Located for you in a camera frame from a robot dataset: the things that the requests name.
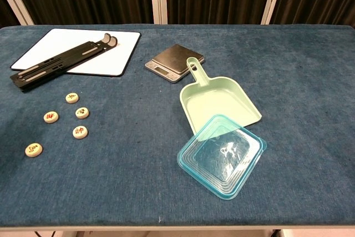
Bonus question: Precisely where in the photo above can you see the chess disc with black character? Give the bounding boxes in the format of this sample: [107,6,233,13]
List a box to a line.
[75,107,90,119]
[65,92,80,104]

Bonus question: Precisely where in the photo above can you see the chess disc red shuai character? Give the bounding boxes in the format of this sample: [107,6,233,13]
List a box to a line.
[72,125,89,140]

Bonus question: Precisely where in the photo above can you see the chess disc with red character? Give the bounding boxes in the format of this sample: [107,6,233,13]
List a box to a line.
[24,143,44,158]
[43,110,59,124]

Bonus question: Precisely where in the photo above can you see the mint green plastic dustpan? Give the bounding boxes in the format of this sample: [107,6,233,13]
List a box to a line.
[179,57,262,135]

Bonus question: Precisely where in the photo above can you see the silver digital kitchen scale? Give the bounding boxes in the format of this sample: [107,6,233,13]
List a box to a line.
[144,43,205,84]

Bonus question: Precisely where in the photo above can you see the blue fabric table cover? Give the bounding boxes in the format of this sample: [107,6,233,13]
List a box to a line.
[0,23,355,228]

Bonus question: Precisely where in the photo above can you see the clear lid with teal rim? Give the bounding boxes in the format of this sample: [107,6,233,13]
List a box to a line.
[176,114,267,200]

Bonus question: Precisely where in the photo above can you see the white board with black edge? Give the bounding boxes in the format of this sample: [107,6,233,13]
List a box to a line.
[10,28,141,77]

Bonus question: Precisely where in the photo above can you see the black folding laptop stand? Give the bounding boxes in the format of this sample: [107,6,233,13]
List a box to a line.
[9,33,119,92]

